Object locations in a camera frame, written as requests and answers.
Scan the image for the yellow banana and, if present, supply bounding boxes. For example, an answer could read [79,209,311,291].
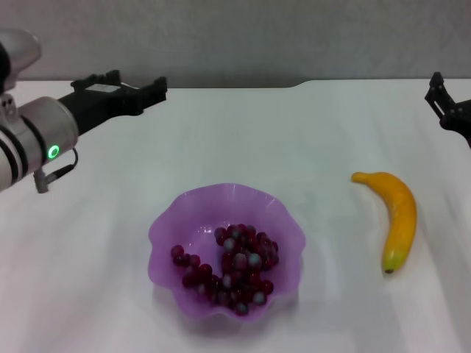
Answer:
[350,171,418,275]

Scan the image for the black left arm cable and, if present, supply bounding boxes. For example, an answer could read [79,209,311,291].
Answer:
[33,146,79,194]

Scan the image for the purple scalloped plastic bowl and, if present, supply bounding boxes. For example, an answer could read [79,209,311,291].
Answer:
[147,182,307,325]

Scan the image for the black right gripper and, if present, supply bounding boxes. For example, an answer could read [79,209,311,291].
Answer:
[424,71,471,149]

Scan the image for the red grape bunch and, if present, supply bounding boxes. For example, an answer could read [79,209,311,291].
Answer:
[169,223,280,317]

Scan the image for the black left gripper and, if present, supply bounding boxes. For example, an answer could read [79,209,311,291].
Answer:
[57,69,169,138]

